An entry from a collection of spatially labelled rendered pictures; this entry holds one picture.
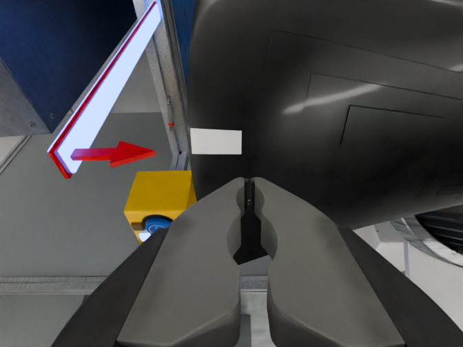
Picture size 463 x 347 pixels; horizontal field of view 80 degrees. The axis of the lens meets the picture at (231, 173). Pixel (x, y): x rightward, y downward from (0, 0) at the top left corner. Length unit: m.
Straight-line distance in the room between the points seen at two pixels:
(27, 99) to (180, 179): 0.24
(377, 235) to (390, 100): 0.64
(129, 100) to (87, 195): 0.63
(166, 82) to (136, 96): 1.08
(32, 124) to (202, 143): 0.35
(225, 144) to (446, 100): 0.13
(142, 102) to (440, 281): 1.47
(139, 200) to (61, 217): 0.77
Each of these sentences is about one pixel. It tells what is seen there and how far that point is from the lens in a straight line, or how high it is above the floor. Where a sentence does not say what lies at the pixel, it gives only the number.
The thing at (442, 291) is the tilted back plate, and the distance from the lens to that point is 0.51.
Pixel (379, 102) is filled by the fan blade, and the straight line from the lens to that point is 0.18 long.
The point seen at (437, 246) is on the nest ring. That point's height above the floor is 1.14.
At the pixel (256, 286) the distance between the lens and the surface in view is 0.89.
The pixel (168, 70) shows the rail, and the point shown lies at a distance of 0.53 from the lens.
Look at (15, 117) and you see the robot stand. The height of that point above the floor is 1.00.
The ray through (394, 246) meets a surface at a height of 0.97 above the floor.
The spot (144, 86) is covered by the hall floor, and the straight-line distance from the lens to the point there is 1.58.
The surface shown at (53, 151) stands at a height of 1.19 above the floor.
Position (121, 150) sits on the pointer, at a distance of 0.21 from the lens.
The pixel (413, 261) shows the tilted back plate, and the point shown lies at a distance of 0.48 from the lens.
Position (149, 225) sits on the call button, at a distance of 0.46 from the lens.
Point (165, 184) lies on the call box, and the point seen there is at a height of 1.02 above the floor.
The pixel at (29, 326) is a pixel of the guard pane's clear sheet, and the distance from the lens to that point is 1.06.
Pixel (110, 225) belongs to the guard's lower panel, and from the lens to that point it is 1.10.
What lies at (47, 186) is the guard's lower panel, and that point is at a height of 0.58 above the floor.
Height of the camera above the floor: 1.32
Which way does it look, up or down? 44 degrees down
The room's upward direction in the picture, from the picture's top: 179 degrees counter-clockwise
